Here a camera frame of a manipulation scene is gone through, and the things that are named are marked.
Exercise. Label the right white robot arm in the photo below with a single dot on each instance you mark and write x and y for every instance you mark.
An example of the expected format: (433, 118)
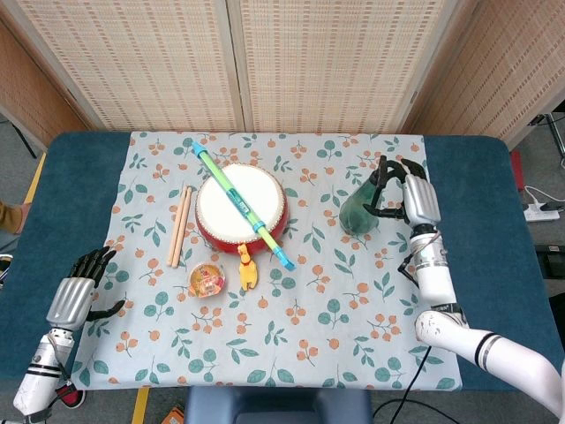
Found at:
(485, 344)

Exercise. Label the dark blue table cover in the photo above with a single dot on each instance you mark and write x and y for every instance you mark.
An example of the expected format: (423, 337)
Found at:
(476, 212)

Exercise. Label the red black object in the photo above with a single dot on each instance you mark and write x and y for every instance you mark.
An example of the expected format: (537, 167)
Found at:
(73, 397)

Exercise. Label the woven folding screen panel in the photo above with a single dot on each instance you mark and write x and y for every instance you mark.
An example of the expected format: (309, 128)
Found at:
(141, 62)
(31, 75)
(499, 66)
(335, 62)

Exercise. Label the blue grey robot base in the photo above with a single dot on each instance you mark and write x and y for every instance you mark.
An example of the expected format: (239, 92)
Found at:
(273, 406)

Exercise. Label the black metal stand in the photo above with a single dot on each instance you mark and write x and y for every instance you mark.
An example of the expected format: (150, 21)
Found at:
(554, 132)

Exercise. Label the white power strip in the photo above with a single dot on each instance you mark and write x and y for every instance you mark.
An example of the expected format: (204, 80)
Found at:
(540, 214)

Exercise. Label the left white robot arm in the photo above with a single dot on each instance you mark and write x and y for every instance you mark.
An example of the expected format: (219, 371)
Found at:
(39, 375)

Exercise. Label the red toy drum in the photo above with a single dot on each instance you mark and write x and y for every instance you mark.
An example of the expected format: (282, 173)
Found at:
(229, 207)

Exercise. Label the black floor device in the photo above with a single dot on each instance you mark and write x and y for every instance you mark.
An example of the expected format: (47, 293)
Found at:
(552, 260)

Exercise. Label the orange box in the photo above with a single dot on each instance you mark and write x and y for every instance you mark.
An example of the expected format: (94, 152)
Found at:
(174, 416)

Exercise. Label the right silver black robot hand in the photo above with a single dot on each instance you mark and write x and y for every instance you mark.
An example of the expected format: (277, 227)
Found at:
(421, 199)

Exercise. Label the orange fruit jelly cup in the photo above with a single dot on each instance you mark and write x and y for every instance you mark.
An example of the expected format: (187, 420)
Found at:
(206, 282)

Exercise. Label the floral print tablecloth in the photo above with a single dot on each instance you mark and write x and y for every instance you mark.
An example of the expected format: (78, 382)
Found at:
(287, 335)

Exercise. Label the blue green water squirter tube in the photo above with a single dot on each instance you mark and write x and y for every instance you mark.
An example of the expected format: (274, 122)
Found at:
(234, 194)

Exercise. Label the yellow rubber chicken toy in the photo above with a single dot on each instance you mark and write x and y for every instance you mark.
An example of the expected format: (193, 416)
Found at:
(247, 271)

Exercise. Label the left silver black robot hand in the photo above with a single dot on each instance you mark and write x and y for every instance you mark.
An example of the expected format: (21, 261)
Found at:
(70, 296)

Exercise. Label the wooden drumstick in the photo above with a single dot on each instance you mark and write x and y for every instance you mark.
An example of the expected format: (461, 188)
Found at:
(176, 229)
(182, 234)

